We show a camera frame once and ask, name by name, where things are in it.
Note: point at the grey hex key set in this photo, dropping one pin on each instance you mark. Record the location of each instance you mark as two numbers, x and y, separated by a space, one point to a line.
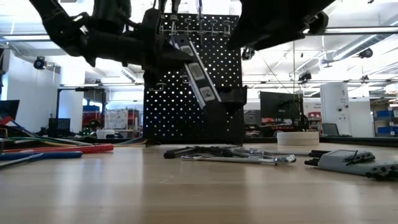
342 161

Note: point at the chrome double peg hook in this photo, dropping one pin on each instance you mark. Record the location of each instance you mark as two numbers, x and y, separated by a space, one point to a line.
185 81
161 84

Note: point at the black aluminium table frame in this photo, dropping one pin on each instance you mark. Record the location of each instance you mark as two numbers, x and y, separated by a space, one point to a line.
357 140

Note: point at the black torpedo level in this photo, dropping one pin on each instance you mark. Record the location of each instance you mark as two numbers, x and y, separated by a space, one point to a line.
196 71

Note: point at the black ceiling spotlight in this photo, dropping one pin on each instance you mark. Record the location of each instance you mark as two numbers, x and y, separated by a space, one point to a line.
248 53
366 53
39 63

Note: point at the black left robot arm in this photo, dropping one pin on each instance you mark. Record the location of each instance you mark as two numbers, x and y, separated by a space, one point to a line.
102 40

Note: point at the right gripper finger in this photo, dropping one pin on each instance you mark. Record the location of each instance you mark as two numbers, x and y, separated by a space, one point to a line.
267 25

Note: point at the white masking tape roll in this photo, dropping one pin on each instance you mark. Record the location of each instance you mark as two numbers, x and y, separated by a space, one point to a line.
298 138

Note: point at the shelf with blue bins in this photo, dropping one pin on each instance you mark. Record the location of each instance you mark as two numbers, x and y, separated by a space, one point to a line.
385 118

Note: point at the black metal pegboard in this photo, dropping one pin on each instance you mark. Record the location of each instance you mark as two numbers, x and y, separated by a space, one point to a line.
186 124

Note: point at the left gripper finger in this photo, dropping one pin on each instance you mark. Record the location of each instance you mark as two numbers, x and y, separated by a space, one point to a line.
177 55

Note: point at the chrome combination wrench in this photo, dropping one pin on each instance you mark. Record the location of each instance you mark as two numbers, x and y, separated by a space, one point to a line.
258 152
239 151
233 159
280 152

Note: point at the black pegboard bin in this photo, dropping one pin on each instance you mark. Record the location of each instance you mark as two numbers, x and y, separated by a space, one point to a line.
233 95

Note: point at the red utility knife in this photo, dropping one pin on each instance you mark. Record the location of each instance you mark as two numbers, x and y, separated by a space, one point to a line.
77 148

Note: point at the white square column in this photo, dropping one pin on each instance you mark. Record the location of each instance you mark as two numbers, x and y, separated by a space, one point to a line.
335 102

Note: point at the red tool cabinet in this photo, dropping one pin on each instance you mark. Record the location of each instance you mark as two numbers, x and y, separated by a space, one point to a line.
91 119

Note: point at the black computer monitor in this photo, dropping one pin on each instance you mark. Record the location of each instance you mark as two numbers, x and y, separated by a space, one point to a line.
281 109

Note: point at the small black perforated panel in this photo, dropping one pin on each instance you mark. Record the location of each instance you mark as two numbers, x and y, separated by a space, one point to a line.
59 127

